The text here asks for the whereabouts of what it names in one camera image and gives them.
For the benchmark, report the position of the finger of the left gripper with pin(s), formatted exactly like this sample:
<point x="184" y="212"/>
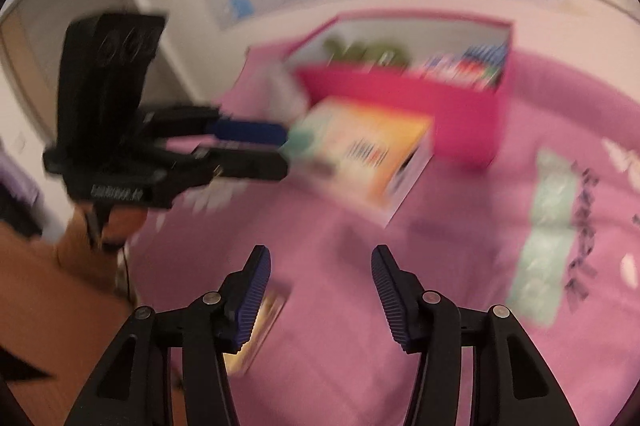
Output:
<point x="235" y="163"/>
<point x="235" y="128"/>

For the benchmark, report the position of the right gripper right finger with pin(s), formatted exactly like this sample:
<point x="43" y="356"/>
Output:
<point x="512" y="384"/>

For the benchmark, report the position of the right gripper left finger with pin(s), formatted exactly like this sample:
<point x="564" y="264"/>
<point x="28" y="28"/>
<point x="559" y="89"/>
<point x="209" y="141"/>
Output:
<point x="131" y="383"/>

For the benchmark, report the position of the floral pocket tissue pack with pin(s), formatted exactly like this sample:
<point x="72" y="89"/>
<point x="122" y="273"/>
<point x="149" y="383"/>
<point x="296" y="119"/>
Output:
<point x="450" y="69"/>

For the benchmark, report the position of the blue checkered cloth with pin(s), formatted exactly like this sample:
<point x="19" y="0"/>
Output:
<point x="492" y="58"/>

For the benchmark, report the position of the orange sweater left forearm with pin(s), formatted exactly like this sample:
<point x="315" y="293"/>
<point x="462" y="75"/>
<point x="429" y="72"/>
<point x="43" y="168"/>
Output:
<point x="59" y="312"/>

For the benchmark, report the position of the left hand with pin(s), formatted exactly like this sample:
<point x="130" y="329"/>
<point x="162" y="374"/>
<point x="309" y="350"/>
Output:
<point x="122" y="223"/>

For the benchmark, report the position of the white pump lotion bottle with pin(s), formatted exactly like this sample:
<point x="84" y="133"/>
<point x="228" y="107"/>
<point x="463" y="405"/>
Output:
<point x="277" y="94"/>

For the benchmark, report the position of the pink floral bedsheet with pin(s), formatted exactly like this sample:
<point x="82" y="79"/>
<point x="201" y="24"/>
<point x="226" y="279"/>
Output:
<point x="551" y="230"/>

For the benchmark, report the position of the pastel tissue pack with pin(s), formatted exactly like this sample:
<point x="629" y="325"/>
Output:
<point x="364" y="156"/>

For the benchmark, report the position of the pink open cardboard box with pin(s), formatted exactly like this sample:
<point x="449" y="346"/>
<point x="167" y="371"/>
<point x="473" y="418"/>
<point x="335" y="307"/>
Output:
<point x="469" y="123"/>

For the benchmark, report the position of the left black camera box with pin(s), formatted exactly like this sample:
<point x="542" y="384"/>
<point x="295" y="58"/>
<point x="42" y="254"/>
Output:
<point x="102" y="72"/>

